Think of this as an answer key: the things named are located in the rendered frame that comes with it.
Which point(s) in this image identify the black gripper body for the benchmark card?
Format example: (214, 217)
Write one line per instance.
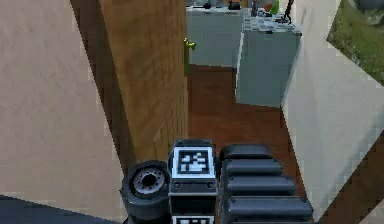
(146, 190)

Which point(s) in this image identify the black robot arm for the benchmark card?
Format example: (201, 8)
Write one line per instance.
(253, 186)

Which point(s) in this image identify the brown wooden room door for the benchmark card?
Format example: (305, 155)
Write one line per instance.
(150, 76)

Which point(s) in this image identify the grey kitchen counter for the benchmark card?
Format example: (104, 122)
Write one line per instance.
(215, 36)

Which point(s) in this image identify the grey kitchen island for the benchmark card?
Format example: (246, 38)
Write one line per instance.
(266, 63)

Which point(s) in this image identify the black round pot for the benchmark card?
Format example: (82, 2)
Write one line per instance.
(207, 5)

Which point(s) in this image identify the black pan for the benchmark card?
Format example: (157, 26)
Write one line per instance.
(234, 5)

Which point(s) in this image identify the green bottle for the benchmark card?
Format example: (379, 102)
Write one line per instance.
(275, 7)

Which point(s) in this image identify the black faucet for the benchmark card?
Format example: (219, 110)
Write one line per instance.
(287, 11)

